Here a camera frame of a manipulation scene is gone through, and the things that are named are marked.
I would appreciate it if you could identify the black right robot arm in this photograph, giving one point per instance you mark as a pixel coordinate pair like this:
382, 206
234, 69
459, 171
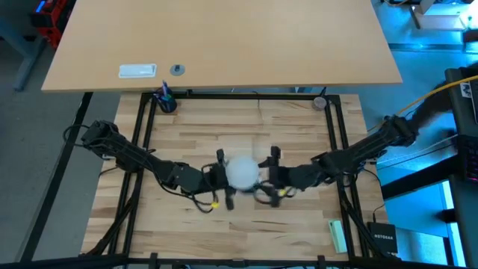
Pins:
354, 153

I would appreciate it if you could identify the red tool cart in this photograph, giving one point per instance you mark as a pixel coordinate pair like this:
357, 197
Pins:
56, 18

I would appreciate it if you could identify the small patterned cup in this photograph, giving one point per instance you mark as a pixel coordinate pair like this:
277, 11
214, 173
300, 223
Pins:
319, 103

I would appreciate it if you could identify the light wooden board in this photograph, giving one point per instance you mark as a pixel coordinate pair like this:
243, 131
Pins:
444, 22

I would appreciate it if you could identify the black aluminium table frame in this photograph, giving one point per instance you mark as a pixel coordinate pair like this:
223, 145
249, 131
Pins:
224, 96

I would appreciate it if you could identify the grey table leg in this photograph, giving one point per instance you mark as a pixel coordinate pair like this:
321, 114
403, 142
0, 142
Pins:
26, 63

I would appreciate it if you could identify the white lightbulb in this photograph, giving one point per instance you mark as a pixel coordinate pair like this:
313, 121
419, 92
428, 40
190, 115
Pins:
242, 172

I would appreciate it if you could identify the black pen cup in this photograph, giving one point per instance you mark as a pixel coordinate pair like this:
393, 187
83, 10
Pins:
170, 108

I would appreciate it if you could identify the black keyboard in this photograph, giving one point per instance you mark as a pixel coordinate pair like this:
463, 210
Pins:
471, 158

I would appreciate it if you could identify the white rectangular tray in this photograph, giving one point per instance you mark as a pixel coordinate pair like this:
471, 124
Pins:
137, 71

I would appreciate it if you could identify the black diagonal strut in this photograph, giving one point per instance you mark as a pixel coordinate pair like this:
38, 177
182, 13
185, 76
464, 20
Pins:
418, 178
56, 179

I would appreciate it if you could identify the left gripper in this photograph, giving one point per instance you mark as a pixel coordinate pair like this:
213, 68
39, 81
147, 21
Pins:
216, 179

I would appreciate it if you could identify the black Netgear switch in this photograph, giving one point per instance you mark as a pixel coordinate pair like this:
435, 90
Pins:
382, 239

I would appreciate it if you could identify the white sticker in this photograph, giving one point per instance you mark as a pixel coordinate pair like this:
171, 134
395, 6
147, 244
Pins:
467, 90

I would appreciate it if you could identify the light green block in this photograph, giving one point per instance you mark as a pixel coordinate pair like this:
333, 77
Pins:
338, 237

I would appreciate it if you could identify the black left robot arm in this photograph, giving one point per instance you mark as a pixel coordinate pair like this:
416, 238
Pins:
142, 160

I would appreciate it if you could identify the blue pen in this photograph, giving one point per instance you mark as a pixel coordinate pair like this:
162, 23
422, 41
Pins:
160, 98

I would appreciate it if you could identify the beige wooden desk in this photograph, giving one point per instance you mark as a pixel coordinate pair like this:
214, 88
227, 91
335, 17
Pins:
224, 37

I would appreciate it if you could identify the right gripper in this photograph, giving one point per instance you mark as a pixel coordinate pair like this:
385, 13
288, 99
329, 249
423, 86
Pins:
282, 178

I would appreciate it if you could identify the purple pen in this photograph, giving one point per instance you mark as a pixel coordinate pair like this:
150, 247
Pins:
165, 89

